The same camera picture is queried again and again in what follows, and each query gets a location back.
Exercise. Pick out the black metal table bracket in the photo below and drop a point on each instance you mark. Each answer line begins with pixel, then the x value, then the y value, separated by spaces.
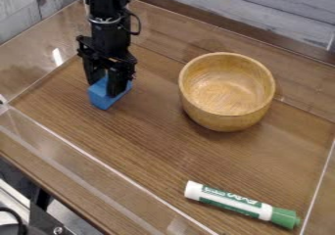
pixel 43 223

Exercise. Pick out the brown wooden bowl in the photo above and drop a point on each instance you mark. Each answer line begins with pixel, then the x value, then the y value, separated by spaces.
pixel 225 91

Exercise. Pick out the clear acrylic tray walls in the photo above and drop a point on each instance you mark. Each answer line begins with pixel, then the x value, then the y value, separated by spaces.
pixel 116 164

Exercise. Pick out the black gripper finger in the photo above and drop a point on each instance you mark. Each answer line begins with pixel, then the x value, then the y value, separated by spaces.
pixel 117 77
pixel 93 69

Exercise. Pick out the green white dry-erase marker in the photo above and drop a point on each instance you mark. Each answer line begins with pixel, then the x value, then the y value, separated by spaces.
pixel 233 202

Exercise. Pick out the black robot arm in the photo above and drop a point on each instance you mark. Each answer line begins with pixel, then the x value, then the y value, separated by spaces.
pixel 109 9

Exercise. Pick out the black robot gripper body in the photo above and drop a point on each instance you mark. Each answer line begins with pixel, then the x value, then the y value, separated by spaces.
pixel 109 42

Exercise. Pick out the blue rectangular block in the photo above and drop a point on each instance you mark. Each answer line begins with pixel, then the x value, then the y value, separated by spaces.
pixel 99 98

